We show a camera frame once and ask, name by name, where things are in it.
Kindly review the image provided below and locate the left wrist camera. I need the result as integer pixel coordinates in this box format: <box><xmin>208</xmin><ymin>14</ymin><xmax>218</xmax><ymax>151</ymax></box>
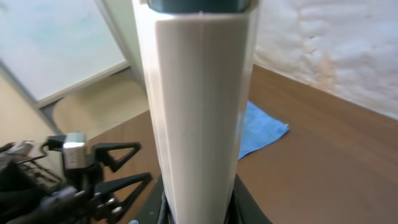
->
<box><xmin>62</xmin><ymin>131</ymin><xmax>89</xmax><ymax>170</ymax></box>

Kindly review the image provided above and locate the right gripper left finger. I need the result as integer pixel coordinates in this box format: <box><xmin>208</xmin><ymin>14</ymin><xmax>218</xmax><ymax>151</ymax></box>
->
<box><xmin>133</xmin><ymin>174</ymin><xmax>170</xmax><ymax>224</ymax></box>

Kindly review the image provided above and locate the blue cloth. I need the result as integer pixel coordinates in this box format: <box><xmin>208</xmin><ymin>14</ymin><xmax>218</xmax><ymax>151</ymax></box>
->
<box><xmin>238</xmin><ymin>100</ymin><xmax>290</xmax><ymax>161</ymax></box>

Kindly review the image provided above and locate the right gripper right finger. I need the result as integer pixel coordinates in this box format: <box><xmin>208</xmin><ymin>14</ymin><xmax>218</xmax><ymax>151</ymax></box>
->
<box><xmin>229</xmin><ymin>173</ymin><xmax>275</xmax><ymax>224</ymax></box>

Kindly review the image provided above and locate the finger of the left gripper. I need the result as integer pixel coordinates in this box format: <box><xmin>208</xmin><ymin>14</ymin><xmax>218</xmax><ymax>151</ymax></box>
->
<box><xmin>94</xmin><ymin>141</ymin><xmax>142</xmax><ymax>174</ymax></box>
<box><xmin>92</xmin><ymin>172</ymin><xmax>154</xmax><ymax>223</ymax></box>

